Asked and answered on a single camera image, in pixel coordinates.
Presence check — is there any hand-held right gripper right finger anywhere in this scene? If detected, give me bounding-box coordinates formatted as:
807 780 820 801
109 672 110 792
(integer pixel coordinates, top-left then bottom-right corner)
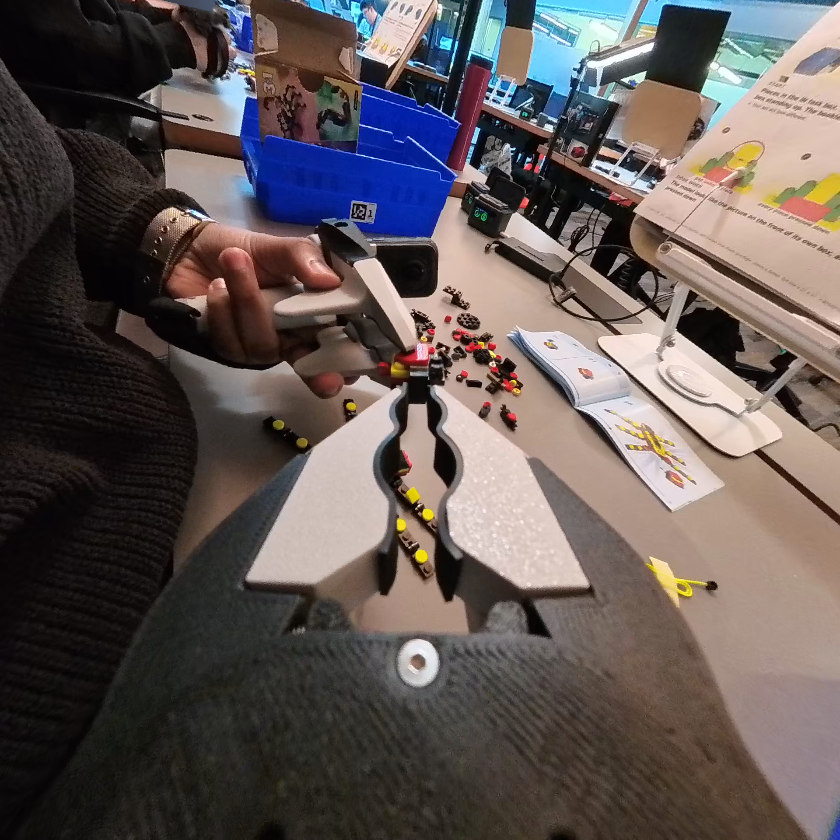
425 386 593 626

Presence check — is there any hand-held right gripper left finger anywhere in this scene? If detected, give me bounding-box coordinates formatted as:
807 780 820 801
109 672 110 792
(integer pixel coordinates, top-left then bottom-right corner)
244 386 413 616

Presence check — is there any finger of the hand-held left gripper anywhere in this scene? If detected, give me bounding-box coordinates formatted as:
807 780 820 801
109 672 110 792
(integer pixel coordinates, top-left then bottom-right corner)
271 256 421 353
290 327 396 380

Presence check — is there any red yellow black lego model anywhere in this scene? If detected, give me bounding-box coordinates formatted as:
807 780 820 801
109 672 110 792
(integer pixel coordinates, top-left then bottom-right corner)
377 341 452 404

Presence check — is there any person's left forearm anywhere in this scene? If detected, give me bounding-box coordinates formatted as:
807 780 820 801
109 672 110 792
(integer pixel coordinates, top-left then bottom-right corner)
0 128 211 322

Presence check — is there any pile of loose lego pieces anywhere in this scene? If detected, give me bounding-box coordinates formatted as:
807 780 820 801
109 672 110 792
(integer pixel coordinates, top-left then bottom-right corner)
408 284 526 431

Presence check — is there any cardboard lego box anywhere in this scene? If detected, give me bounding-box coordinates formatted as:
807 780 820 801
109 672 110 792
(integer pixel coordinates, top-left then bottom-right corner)
251 0 364 153

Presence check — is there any lego instruction booklet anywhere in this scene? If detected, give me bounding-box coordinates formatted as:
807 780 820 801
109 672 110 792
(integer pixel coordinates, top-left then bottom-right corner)
507 326 725 511

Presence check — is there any person's left hand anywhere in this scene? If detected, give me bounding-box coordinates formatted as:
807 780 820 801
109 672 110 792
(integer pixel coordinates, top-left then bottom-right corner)
164 222 360 400

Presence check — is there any blue plastic bin with tag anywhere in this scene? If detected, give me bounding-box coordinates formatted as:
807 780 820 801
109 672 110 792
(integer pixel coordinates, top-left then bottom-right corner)
240 97 458 238

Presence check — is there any black charging case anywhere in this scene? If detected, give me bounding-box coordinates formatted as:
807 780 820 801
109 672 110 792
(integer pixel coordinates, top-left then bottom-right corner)
461 167 513 214
467 176 526 238

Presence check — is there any black flat device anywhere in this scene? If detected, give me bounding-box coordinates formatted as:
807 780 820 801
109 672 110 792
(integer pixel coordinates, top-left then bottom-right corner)
486 236 641 324

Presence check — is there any white document stand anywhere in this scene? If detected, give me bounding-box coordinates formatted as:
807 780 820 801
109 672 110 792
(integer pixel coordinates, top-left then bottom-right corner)
597 217 840 458

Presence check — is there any printed instruction sheet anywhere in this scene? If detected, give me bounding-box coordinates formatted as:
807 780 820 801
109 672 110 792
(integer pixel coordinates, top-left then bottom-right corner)
633 0 840 329
364 0 439 89

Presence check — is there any black product box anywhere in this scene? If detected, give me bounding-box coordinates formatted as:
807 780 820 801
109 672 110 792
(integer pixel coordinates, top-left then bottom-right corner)
561 88 621 168

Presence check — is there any beige cardboard panel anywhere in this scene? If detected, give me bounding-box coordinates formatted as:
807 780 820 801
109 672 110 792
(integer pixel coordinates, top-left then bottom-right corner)
622 79 703 161

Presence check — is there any yellow cord with tape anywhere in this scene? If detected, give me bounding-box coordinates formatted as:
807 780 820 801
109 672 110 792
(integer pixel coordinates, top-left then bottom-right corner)
646 556 719 608

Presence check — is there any black cable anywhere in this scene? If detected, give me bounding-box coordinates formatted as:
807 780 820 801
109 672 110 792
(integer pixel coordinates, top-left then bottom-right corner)
548 244 660 324

